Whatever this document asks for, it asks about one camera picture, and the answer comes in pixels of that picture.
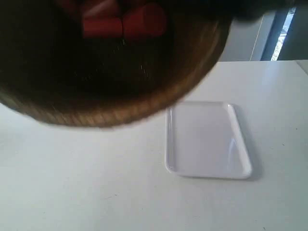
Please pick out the white cabinet doors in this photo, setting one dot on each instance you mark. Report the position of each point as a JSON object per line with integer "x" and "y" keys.
{"x": 247, "y": 40}

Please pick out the red cylinder back left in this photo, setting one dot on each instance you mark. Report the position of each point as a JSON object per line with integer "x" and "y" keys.
{"x": 93, "y": 8}

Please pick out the red cylinder upper right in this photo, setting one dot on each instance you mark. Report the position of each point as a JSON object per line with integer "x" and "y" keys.
{"x": 147, "y": 21}

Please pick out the white rectangular plastic tray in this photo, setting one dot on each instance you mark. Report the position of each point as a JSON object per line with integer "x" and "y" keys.
{"x": 204, "y": 140}

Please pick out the brown woven wicker basket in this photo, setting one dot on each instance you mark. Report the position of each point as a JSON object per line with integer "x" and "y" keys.
{"x": 49, "y": 72}

